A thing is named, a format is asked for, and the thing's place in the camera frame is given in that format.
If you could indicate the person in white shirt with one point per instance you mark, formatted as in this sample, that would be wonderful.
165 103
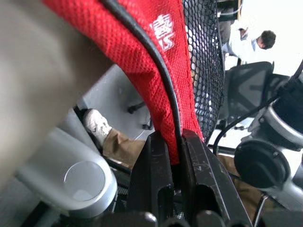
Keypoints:
251 45

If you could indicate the black chair wheel base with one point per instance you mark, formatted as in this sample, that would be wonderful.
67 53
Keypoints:
139 113

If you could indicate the leg in brown trousers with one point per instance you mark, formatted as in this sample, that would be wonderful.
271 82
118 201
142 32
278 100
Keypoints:
123 149
246 196

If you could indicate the white sneaker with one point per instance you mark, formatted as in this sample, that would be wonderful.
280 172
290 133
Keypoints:
98 125

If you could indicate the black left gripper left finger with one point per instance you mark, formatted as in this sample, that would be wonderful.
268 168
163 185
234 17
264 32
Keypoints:
151 170

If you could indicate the red paddle case black mesh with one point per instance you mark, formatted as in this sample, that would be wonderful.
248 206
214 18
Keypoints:
142 59

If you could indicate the silver robot body joint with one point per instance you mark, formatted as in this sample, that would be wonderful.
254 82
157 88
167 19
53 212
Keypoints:
90 184

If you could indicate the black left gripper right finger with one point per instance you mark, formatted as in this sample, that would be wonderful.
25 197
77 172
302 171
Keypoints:
206 172

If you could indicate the black office chair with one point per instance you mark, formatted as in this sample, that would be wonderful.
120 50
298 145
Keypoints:
251 89

